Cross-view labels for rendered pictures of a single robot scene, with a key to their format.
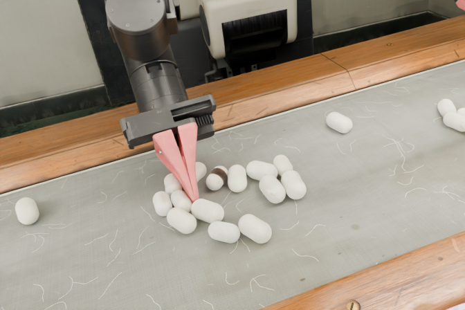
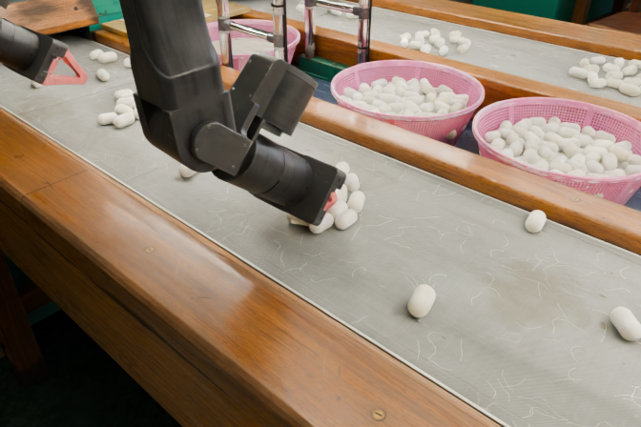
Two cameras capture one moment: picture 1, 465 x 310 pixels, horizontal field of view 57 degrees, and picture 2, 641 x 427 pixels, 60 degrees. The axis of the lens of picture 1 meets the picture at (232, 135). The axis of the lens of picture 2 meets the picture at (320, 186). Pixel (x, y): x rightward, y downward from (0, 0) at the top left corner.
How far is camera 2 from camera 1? 88 cm
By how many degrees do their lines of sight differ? 99
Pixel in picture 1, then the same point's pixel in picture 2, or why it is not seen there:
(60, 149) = (328, 325)
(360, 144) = not seen: hidden behind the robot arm
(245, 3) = not seen: outside the picture
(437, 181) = not seen: hidden behind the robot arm
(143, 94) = (299, 162)
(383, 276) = (352, 123)
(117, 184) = (334, 272)
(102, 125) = (255, 315)
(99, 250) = (408, 237)
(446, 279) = (341, 111)
